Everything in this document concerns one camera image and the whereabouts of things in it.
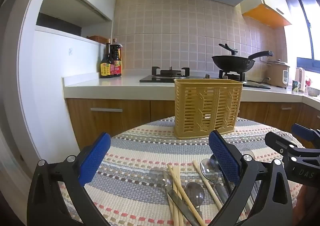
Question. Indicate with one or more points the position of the black wok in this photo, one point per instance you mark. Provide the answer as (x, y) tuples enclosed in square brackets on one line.
[(232, 63)]

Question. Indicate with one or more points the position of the red label sauce bottle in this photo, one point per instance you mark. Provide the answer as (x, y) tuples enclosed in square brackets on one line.
[(117, 63)]

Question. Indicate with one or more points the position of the person's right forearm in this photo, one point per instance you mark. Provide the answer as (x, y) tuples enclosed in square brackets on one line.
[(310, 206)]

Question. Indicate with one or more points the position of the dark framed window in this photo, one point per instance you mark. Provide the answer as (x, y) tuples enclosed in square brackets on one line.
[(303, 16)]

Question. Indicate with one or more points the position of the black spatula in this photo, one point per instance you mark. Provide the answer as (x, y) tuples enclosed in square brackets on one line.
[(228, 48)]

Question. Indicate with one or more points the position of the white tall cabinet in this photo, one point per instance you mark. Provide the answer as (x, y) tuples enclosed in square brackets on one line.
[(50, 66)]

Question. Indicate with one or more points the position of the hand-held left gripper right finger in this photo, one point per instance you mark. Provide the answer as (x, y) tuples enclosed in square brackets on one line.
[(225, 157)]

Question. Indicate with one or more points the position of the ceramic bowl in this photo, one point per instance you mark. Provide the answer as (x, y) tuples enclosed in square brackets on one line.
[(313, 91)]

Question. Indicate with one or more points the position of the dark mug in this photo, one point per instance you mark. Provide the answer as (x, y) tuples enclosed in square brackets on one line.
[(296, 86)]

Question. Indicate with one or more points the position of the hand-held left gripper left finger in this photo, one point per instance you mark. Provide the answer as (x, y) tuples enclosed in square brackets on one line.
[(96, 157)]

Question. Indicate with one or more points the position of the white kitchen counter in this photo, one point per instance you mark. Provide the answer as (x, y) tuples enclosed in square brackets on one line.
[(112, 86)]

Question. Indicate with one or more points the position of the stainless steel knife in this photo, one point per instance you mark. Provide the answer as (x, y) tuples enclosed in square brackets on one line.
[(181, 204)]

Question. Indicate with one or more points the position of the wooden base cabinet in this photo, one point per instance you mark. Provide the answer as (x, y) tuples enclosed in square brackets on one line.
[(105, 126)]

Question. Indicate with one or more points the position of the striped woven table mat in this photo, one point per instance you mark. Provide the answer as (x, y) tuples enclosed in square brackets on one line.
[(140, 146)]

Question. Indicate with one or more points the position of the brown wicker basket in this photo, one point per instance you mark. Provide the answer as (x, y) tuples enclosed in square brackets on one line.
[(98, 39)]

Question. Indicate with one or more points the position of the yellow label sauce bottle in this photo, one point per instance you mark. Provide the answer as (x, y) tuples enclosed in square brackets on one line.
[(105, 66)]

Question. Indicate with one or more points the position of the wooden chopstick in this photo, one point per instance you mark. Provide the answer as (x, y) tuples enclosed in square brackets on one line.
[(174, 183), (179, 178), (186, 198), (207, 186)]

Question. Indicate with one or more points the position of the cream electric kettle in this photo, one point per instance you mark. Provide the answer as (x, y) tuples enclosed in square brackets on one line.
[(300, 78)]

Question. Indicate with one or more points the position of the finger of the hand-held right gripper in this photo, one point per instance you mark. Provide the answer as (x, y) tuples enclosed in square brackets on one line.
[(277, 141), (302, 131)]

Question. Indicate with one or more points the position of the beige rice cooker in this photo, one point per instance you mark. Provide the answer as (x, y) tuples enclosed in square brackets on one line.
[(276, 73)]

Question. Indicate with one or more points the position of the yellow plastic utensil basket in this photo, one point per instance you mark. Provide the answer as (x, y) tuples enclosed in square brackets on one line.
[(190, 106)]

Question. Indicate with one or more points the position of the black gas stove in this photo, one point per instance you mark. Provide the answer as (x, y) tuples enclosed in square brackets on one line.
[(160, 78)]

